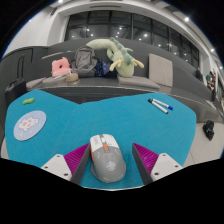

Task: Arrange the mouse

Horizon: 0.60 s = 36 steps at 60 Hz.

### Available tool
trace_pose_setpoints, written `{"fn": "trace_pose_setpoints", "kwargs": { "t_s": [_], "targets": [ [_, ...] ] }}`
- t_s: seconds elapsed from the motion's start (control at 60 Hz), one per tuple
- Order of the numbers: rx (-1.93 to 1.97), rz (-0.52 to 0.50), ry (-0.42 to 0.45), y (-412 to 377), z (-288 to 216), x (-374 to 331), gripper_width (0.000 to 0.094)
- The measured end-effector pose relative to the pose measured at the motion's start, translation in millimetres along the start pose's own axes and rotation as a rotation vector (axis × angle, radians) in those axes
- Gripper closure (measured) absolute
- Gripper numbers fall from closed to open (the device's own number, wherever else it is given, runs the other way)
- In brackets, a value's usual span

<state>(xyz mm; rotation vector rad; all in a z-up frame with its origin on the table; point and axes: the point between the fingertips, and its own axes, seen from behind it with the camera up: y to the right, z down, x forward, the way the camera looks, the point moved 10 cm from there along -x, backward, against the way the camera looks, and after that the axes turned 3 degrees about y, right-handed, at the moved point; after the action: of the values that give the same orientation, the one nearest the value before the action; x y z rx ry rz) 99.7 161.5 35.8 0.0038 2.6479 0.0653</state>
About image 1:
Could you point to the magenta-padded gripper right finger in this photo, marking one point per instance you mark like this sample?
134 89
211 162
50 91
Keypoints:
165 164

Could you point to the flat grey seat cushion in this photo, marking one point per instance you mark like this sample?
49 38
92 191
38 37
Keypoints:
53 81
35 83
138 82

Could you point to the blue-capped white marker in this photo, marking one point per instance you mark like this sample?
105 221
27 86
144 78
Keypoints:
162 104

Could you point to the black suitcase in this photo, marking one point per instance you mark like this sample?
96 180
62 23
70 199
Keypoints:
15 90

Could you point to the dark blue patterned bag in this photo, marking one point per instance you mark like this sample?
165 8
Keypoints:
104 70

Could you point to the grey backpack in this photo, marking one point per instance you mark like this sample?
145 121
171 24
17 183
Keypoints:
84 61

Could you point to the black bag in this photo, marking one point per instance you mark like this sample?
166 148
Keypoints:
208 129

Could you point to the green plush dragon toy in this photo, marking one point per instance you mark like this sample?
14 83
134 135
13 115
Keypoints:
125 65

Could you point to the round light blue mouse pad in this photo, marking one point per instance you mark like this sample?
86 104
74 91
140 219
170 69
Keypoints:
29 125

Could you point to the ceiling lights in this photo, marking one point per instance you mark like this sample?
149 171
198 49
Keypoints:
186 19

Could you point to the black wall speaker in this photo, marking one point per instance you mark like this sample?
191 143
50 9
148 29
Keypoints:
53 11

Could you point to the pink plush cushion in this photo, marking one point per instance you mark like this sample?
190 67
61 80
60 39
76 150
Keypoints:
60 66

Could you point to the person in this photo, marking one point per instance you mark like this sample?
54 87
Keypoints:
199 74
210 81

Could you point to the small tan pouch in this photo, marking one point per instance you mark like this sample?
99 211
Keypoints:
72 78

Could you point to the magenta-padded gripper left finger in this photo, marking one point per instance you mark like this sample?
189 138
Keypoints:
60 165

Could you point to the small green eraser block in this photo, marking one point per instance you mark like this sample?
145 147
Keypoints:
28 101

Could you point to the upright grey seat cushion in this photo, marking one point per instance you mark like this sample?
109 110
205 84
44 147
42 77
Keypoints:
161 70

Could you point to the grey white computer mouse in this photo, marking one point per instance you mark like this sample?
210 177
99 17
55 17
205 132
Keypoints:
108 163

